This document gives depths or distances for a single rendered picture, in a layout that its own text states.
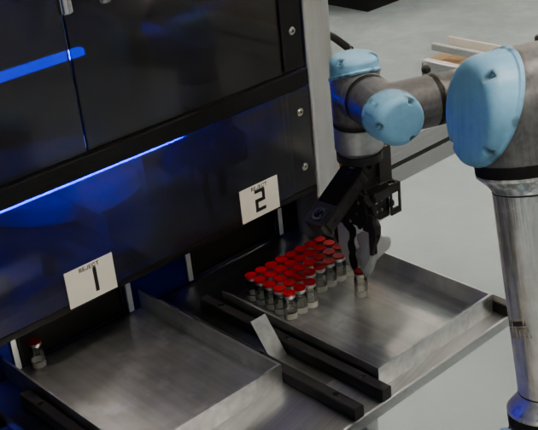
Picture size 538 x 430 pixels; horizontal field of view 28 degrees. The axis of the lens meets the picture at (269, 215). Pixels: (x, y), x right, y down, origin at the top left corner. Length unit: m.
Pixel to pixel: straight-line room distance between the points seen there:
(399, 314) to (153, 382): 0.40
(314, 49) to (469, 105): 0.70
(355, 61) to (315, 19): 0.24
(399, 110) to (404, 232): 2.39
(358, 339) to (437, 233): 2.21
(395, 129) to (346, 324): 0.36
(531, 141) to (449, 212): 2.86
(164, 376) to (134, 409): 0.08
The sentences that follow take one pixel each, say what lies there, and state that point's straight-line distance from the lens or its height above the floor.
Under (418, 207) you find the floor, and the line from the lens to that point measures 4.02.
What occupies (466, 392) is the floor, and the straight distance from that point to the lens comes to 3.03.
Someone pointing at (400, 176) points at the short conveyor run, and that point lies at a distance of 2.22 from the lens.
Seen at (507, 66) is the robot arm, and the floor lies 1.41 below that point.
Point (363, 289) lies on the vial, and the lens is 1.74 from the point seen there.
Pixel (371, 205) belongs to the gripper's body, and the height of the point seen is 1.06.
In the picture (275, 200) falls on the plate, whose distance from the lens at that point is 1.81.
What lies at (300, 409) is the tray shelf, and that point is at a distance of 1.51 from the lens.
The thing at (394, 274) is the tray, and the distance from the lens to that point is 1.81.
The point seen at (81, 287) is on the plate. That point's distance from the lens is 1.60.
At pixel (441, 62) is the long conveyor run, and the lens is 2.64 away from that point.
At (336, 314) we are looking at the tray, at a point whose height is 0.88.
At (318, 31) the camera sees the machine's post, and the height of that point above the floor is 1.26.
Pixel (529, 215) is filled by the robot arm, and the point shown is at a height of 1.26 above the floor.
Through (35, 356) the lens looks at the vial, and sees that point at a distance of 1.68.
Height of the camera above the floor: 1.78
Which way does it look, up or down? 26 degrees down
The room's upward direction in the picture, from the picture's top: 6 degrees counter-clockwise
